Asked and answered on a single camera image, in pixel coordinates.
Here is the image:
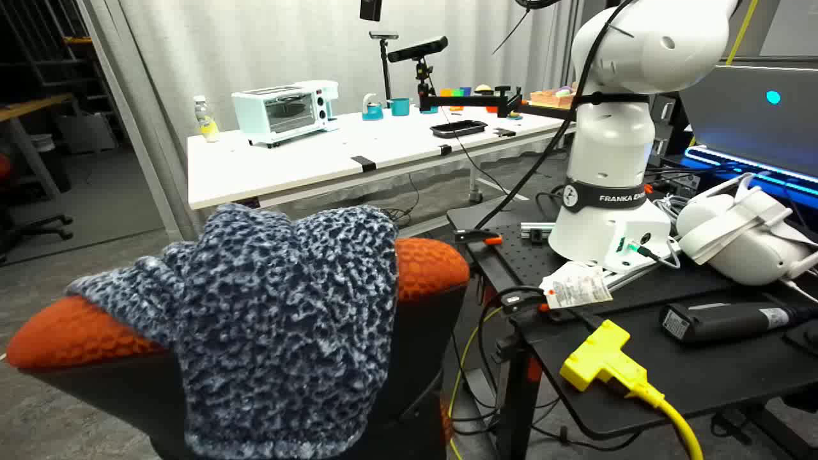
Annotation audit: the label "blue white knitted blanket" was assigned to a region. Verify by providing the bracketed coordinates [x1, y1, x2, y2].
[65, 202, 404, 460]

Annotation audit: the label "black office chair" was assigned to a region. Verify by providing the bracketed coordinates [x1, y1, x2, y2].
[0, 150, 77, 258]

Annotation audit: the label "white table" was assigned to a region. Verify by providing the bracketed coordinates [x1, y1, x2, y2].
[185, 103, 569, 238]

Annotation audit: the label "black shallow tray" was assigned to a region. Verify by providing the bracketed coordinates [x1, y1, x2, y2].
[429, 118, 491, 141]

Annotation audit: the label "colourful toy blocks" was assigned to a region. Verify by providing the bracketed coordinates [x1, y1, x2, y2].
[437, 81, 496, 100]

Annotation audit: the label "black stand pole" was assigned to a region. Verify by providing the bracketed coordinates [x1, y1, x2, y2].
[369, 27, 402, 104]

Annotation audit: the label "mint toaster oven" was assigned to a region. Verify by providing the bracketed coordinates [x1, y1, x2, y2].
[231, 78, 341, 149]

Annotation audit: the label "white label card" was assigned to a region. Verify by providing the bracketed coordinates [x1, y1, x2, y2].
[538, 261, 617, 312]

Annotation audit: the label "yellow plug block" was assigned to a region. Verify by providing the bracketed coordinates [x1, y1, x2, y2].
[557, 317, 657, 399]

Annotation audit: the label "small yellow liquid bottle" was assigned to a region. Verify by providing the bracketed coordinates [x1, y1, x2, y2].
[193, 95, 222, 143]

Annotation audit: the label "white curtain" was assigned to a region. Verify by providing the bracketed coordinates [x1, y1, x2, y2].
[79, 0, 590, 242]

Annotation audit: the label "black handheld device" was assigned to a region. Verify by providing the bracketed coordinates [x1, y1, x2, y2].
[659, 297, 809, 348]

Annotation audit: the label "white VR headset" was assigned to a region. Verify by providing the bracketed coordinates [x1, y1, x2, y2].
[676, 174, 818, 288]

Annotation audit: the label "black robot table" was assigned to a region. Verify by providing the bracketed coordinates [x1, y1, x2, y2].
[446, 200, 818, 460]

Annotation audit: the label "wooden desk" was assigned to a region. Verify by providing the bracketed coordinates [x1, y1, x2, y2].
[0, 90, 82, 202]

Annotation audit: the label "thin yellow cable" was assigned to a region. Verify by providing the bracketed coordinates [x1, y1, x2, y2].
[446, 304, 507, 460]

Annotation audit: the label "black cable connector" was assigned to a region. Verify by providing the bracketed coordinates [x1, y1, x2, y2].
[496, 287, 557, 327]

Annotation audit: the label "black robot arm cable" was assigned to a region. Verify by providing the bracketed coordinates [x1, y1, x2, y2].
[471, 0, 638, 238]

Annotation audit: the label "black camera on stand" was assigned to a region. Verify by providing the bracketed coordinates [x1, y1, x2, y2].
[386, 34, 451, 114]

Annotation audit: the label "thick yellow cable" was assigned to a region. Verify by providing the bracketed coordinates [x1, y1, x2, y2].
[634, 381, 708, 460]

